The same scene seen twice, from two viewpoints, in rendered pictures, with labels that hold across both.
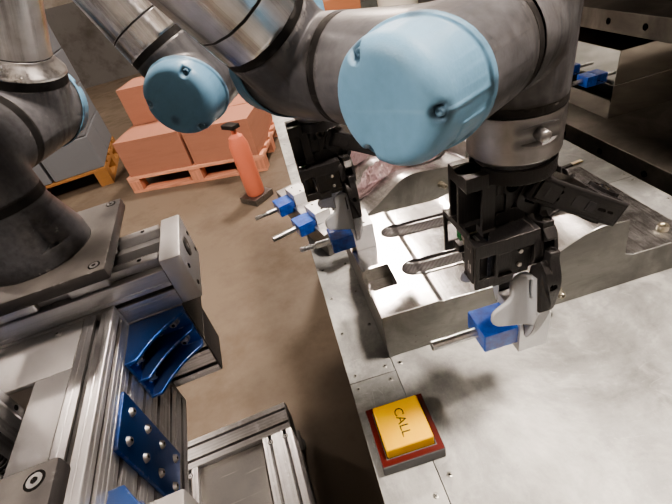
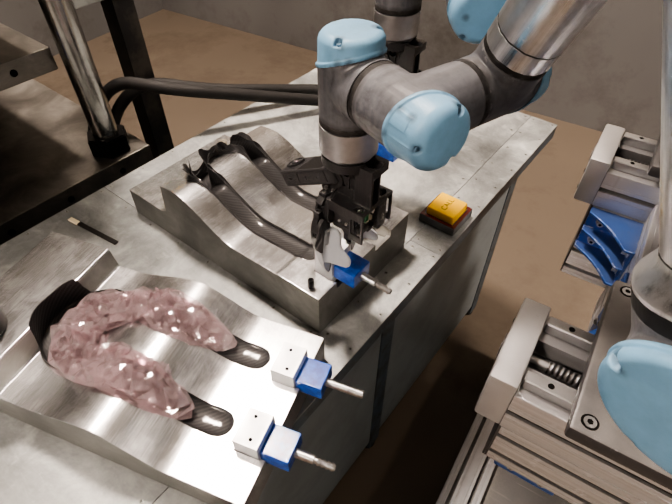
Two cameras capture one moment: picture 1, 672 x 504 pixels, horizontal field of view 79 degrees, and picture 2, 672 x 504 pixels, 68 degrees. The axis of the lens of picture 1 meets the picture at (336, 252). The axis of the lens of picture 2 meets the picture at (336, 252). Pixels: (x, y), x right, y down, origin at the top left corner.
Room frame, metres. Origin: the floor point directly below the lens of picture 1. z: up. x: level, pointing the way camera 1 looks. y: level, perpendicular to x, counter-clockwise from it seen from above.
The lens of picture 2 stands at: (1.00, 0.32, 1.49)
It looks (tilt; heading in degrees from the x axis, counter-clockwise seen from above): 46 degrees down; 222
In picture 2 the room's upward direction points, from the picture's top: straight up
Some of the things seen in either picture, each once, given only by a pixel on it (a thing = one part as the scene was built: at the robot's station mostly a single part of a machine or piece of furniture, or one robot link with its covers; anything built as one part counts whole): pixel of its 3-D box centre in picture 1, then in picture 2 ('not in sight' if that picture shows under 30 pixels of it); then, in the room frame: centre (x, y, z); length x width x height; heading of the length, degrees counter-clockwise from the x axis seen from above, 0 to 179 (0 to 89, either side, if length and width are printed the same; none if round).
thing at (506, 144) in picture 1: (515, 130); (397, 22); (0.30, -0.17, 1.17); 0.08 x 0.08 x 0.05
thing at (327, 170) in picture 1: (322, 154); (352, 189); (0.59, -0.02, 1.07); 0.09 x 0.08 x 0.12; 94
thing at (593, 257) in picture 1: (497, 232); (262, 203); (0.55, -0.28, 0.87); 0.50 x 0.26 x 0.14; 94
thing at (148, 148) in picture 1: (196, 121); not in sight; (3.48, 0.84, 0.35); 1.26 x 0.96 x 0.71; 90
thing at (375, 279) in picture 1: (380, 286); (372, 239); (0.48, -0.06, 0.87); 0.05 x 0.05 x 0.04; 4
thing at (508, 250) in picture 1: (500, 213); (396, 71); (0.31, -0.16, 1.09); 0.09 x 0.08 x 0.12; 94
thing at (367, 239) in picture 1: (335, 239); (356, 272); (0.59, -0.01, 0.91); 0.13 x 0.05 x 0.05; 94
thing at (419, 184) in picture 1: (387, 168); (136, 355); (0.90, -0.17, 0.86); 0.50 x 0.26 x 0.11; 111
